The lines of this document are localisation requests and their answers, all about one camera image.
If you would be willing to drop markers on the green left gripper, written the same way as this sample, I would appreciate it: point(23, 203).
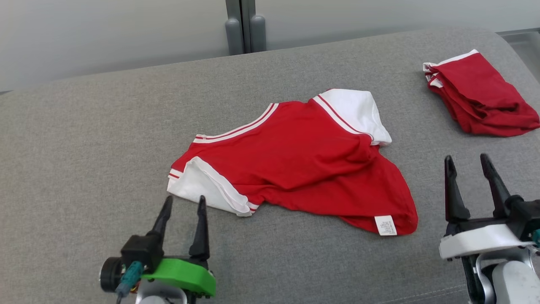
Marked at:
point(185, 274)

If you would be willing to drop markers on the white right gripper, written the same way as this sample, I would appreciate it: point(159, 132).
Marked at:
point(481, 240)

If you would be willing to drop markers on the red shorts with white band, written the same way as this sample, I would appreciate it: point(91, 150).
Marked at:
point(481, 97)

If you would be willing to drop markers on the red white basketball jersey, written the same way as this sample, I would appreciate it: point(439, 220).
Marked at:
point(295, 160)

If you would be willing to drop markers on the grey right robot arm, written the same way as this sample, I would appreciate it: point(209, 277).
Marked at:
point(510, 283)

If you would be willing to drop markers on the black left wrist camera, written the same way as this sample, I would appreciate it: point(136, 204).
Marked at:
point(141, 251)

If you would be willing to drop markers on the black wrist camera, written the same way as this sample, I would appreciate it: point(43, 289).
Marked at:
point(525, 215)
point(141, 251)

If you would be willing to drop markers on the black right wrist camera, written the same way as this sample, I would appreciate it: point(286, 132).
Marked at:
point(525, 215)

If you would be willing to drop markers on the grey partition post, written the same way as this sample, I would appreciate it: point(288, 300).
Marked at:
point(234, 33)
point(258, 33)

